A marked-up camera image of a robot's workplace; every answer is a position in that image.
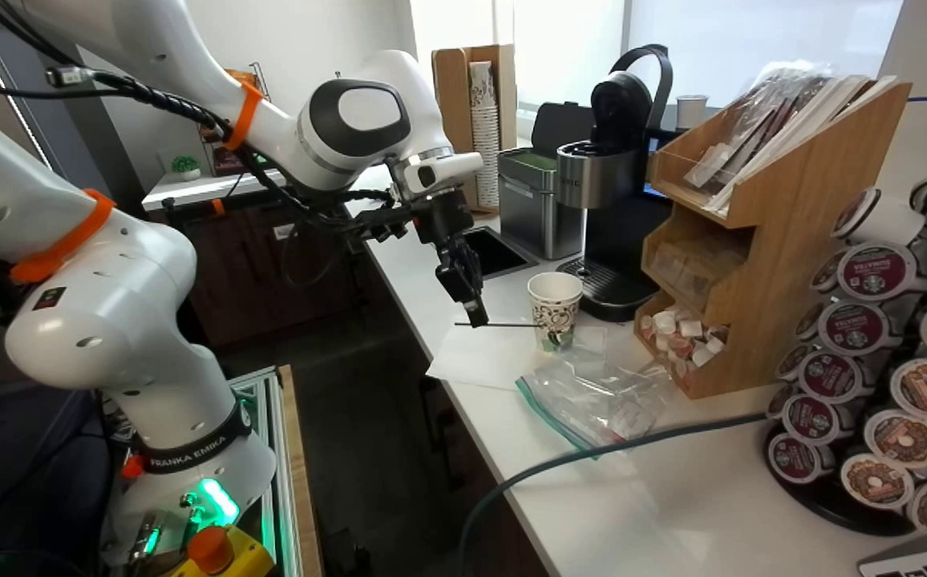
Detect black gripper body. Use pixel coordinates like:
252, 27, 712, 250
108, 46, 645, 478
414, 190, 479, 270

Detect thin black straw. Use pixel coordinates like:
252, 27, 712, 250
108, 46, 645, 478
453, 319, 546, 329

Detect stacked printed paper coffee cups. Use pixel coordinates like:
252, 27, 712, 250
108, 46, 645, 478
523, 270, 586, 354

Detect stack of white cups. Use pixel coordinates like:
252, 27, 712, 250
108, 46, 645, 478
469, 57, 503, 213

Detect black pod coffee machine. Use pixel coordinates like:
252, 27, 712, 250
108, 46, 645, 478
555, 42, 680, 321

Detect white creamer cups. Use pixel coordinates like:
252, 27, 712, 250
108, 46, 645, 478
649, 304, 729, 371

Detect maroon lid coffee pod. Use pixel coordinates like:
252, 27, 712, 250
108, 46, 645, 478
807, 254, 845, 299
776, 344, 807, 380
778, 395, 845, 447
797, 350, 867, 406
832, 190, 885, 239
791, 300, 829, 344
763, 430, 824, 487
815, 299, 893, 358
834, 239, 920, 304

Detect black drip tray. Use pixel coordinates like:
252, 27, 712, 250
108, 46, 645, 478
470, 229, 538, 279

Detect grey metal box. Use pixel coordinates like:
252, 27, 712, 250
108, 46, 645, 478
493, 143, 583, 263

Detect black plastic container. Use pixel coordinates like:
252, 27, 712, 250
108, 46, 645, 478
529, 99, 599, 156

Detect clear plastic zip bag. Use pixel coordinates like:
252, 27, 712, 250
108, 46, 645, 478
512, 345, 680, 451

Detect dark wooden cabinet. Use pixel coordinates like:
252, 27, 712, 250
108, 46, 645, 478
154, 181, 379, 350

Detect wooden board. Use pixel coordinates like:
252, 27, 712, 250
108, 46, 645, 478
272, 361, 326, 577

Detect green round object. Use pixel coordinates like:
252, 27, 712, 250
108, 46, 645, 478
167, 154, 205, 183

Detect wooden condiment organizer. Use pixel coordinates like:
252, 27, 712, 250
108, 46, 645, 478
631, 75, 913, 401

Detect tea bag packets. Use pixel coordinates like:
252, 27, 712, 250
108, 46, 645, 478
682, 64, 876, 196

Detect yellow emergency stop box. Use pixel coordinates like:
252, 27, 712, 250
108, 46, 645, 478
167, 526, 276, 577

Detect white printed box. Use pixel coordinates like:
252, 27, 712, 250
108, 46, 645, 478
858, 526, 927, 577

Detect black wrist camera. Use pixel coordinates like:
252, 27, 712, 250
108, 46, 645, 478
345, 196, 422, 246

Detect grey cable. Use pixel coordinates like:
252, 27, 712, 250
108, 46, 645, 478
454, 410, 770, 577

